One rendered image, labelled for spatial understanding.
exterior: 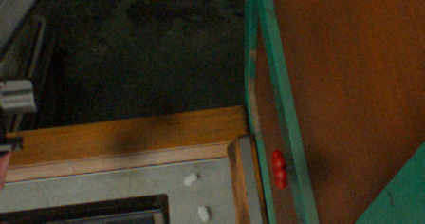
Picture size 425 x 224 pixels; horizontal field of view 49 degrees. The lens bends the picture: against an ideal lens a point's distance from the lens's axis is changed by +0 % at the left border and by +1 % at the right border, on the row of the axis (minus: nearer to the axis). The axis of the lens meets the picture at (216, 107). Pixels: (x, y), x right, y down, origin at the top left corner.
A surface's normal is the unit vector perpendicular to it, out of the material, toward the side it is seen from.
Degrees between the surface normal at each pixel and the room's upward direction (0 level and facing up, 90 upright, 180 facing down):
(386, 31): 90
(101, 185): 0
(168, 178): 0
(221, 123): 0
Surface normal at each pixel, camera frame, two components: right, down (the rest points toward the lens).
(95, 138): -0.05, -0.47
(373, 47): -0.99, 0.11
